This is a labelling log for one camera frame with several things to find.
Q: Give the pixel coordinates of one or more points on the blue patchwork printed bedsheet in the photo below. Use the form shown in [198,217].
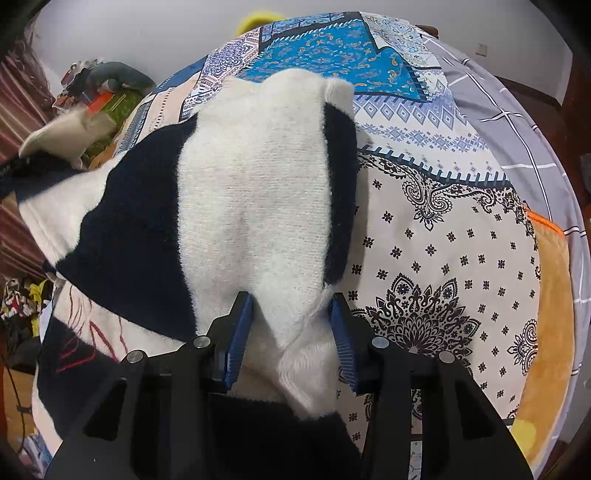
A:
[438,258]

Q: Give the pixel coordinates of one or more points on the grey plush toy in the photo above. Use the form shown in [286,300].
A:
[122,76]

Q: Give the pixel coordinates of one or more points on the green patterned cloth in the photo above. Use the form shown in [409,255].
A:
[122,106]

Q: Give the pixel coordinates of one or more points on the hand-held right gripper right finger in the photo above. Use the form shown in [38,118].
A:
[344,344]

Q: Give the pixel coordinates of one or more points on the pile of colourful clothes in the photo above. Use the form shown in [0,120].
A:
[25,302]

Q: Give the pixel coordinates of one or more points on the orange fleece blanket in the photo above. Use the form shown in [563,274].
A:
[551,323]

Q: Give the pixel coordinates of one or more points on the white wall socket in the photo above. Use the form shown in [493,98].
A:
[482,49]

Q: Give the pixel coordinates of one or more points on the striped curtain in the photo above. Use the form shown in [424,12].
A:
[23,106]

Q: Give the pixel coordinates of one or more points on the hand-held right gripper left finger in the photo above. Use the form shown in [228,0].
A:
[238,344]

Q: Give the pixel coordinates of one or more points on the orange box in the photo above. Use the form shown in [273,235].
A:
[99,102]

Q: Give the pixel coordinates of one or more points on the yellow round object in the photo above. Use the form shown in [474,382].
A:
[258,21]

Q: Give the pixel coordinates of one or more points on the navy and white striped sweater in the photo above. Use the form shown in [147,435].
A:
[254,184]

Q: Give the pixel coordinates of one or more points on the grey checked quilt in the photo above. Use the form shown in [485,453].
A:
[521,138]

